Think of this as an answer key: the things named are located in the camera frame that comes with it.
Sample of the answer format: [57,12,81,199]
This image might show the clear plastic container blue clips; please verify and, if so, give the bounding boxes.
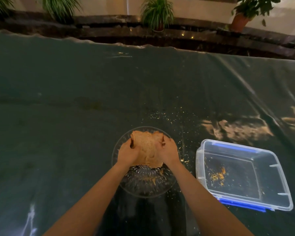
[196,139,294,213]

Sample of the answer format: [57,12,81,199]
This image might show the brown dough sheet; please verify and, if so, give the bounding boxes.
[130,130,166,168]

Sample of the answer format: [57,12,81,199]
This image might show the yellow crumbs in container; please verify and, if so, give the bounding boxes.
[209,167,227,187]

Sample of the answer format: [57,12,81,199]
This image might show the spiky green potted plant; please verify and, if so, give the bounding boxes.
[141,0,174,32]
[40,0,83,22]
[0,0,15,16]

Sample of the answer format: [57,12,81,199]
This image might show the person's left hand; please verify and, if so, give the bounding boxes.
[117,138,140,168]

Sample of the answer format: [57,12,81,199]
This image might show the dark green plastic table cover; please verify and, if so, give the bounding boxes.
[0,30,295,236]

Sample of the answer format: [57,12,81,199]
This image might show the clear glass plate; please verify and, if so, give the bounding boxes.
[111,126,180,198]

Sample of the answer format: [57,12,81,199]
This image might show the person's right forearm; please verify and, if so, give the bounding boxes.
[168,161,255,236]

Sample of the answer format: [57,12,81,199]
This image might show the dark stone ledge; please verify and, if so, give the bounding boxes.
[0,11,295,60]

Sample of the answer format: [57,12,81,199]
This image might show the potted plant terracotta pot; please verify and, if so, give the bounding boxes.
[230,0,281,33]

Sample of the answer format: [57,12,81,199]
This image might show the person's right hand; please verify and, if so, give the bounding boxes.
[154,136,180,167]

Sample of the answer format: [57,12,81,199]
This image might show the person's left forearm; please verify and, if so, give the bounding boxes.
[43,162,131,236]

